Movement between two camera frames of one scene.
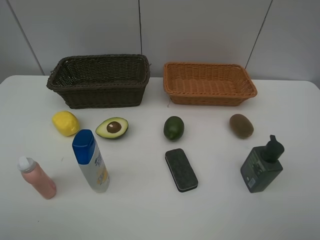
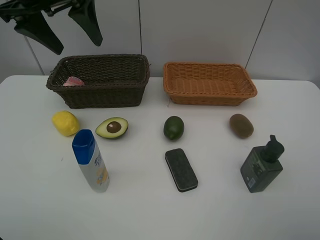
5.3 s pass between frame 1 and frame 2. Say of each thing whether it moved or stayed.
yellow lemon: stayed
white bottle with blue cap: stayed
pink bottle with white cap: moved
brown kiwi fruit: stayed
